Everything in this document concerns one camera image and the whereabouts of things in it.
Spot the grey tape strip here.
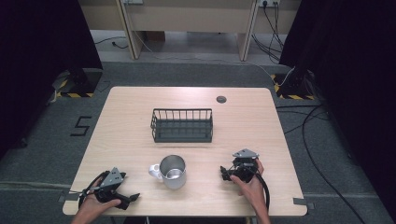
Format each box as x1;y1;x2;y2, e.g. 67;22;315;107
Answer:
57;189;81;203
292;197;316;210

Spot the black wire dish rack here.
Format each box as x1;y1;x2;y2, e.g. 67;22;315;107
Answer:
150;107;215;144

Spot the person's left hand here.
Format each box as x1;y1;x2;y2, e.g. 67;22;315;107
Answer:
77;189;122;219

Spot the black curtain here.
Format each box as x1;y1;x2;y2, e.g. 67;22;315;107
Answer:
0;0;104;160
278;0;396;220

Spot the person's right hand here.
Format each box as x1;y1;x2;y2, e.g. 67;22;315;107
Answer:
230;158;267;208

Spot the metal mug with white handle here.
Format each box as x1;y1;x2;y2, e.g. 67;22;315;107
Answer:
148;154;188;190

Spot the white wall socket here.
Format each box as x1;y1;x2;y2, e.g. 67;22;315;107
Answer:
258;0;281;8

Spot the bundle of black cables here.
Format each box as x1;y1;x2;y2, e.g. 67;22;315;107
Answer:
250;2;287;65

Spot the long black floor cable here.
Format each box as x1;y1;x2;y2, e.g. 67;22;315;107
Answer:
275;104;369;224

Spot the short black floor cable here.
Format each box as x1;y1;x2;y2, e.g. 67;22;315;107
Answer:
92;35;130;50

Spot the black stand base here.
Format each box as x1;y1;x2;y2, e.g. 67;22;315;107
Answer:
274;68;316;101
60;67;104;95

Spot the right hand-held gripper black cable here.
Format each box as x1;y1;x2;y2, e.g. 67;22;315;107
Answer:
255;173;271;211

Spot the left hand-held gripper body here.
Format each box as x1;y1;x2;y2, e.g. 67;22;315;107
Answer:
93;167;127;204

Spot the beige wooden desk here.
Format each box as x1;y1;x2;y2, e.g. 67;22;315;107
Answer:
78;0;302;63

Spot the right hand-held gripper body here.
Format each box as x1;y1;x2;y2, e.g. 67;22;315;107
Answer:
230;148;261;184

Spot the yellow black hazard tape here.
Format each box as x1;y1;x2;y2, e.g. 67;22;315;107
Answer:
270;74;316;101
55;77;94;99

